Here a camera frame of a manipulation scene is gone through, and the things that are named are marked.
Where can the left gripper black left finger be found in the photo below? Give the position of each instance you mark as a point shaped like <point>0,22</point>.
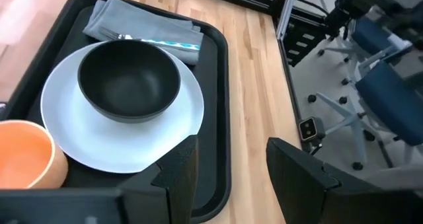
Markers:
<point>99,207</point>

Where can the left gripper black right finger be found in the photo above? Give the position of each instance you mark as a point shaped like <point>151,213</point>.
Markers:
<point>314,197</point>

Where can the white round plate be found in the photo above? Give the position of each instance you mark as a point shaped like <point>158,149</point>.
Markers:
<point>99,144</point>

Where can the black round bowl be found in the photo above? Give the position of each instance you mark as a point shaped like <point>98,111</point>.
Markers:
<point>129,82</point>

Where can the grey cloth napkin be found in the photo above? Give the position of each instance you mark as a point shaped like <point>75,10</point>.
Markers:
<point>148,22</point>

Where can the black rectangular serving tray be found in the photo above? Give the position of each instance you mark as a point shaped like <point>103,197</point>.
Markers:
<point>211,118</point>

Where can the blue office chair white base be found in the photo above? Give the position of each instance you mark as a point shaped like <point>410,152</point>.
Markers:
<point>390,105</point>
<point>367,35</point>

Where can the silver aluminium extrusion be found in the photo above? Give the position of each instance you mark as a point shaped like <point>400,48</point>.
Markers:
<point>285,12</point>

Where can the small table-level camera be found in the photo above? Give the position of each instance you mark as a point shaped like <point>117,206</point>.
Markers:
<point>309,129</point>

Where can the black slotted mount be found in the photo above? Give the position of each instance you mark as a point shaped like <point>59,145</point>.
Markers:
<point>304,42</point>

